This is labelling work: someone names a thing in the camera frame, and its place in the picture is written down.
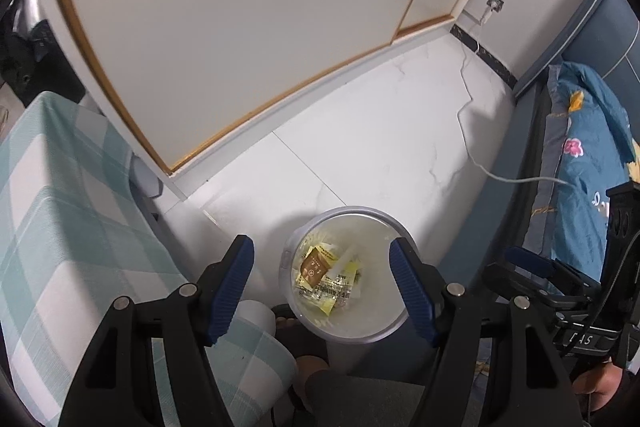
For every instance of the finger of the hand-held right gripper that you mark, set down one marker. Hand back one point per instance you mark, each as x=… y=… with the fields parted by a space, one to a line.
x=530 y=259
x=505 y=279

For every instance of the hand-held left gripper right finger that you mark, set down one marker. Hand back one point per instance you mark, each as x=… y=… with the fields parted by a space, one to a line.
x=412 y=294

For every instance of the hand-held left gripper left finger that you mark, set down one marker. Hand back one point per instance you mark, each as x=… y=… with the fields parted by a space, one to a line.
x=231 y=294

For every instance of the white plastic trash bin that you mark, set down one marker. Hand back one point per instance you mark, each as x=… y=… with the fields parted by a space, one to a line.
x=370 y=319

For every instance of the small yellow snack wrapper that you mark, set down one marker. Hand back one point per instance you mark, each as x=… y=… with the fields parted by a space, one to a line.
x=350 y=268

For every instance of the large yellow snack wrapper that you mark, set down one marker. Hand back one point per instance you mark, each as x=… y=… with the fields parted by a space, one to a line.
x=341 y=292

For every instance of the brown foil wrapper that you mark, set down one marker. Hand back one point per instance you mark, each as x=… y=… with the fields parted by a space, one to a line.
x=314 y=266

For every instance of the person's right hand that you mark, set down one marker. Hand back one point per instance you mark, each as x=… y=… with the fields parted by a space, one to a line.
x=597 y=387

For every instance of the black slipper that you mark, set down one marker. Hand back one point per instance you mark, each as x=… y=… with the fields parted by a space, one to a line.
x=306 y=342

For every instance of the blue floral bedding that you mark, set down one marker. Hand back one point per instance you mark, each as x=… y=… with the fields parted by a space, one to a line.
x=585 y=167

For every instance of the person's foot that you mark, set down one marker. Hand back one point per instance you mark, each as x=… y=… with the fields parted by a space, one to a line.
x=311 y=369

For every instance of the person's grey pants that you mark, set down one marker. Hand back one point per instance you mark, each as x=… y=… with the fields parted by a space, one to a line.
x=367 y=403

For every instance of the teal checkered tablecloth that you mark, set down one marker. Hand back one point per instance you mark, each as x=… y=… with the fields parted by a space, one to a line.
x=75 y=232

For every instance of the white charger plug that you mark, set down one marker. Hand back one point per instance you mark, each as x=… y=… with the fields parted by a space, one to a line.
x=487 y=15

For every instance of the black backpack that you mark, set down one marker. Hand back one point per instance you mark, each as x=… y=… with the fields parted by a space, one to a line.
x=30 y=57

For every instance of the blue grey bed frame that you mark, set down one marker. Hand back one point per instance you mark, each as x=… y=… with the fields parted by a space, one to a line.
x=600 y=37

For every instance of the wall socket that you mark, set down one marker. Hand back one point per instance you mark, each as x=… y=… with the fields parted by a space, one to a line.
x=495 y=2

